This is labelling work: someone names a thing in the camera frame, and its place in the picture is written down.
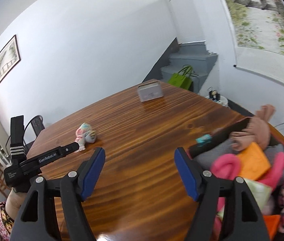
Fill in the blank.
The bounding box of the dark orange toy cube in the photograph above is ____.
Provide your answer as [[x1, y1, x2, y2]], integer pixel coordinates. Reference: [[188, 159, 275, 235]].
[[263, 215, 281, 240]]

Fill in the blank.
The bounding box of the green white carton box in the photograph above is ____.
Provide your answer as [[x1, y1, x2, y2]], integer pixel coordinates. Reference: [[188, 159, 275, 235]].
[[244, 179, 275, 215]]

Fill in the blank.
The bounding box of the light orange toy cube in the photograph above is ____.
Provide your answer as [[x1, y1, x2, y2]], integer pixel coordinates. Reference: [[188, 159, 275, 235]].
[[236, 143, 271, 181]]

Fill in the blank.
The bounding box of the grey knit pouch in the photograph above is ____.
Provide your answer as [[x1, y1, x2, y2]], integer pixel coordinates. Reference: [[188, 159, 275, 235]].
[[194, 139, 236, 170]]

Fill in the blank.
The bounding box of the grey sock with black balls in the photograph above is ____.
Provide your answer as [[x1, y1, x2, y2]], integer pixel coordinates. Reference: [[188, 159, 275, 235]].
[[264, 144, 284, 166]]

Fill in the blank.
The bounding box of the brown stocking bundle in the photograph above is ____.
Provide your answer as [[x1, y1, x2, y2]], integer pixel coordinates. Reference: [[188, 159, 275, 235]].
[[230, 104, 276, 152]]

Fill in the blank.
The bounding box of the grey yellow sock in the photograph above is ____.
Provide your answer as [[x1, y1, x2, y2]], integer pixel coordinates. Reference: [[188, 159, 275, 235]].
[[85, 130, 97, 144]]

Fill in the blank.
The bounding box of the person left hand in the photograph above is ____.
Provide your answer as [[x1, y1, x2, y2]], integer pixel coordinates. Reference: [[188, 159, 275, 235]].
[[5, 188, 27, 220]]

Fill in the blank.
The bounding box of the black metal chair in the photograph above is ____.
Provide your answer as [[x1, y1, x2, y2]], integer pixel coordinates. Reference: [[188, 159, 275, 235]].
[[5, 114, 46, 151]]

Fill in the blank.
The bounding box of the pink rimmed storage box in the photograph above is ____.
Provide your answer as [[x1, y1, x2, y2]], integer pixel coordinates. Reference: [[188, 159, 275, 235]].
[[186, 116, 284, 241]]

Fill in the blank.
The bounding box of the grey tin box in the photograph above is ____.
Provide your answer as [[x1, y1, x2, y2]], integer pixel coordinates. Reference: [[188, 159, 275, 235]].
[[137, 81, 164, 102]]

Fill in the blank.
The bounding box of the white bucket with bottles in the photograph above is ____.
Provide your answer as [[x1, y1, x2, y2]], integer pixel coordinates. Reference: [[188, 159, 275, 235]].
[[205, 87, 229, 108]]

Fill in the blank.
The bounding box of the green shopping bag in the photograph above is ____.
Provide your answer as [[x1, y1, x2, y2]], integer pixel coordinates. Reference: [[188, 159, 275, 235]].
[[168, 65, 198, 90]]

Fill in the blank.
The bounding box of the grey staircase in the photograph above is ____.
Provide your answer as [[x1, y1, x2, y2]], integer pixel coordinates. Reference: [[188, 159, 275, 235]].
[[144, 39, 218, 94]]

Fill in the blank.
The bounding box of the landscape scroll painting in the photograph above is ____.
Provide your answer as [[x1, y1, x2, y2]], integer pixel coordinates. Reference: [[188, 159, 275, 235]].
[[220, 0, 284, 86]]

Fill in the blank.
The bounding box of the framed wall picture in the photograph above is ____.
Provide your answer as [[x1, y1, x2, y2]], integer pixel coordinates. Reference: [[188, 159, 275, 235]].
[[0, 35, 21, 83]]

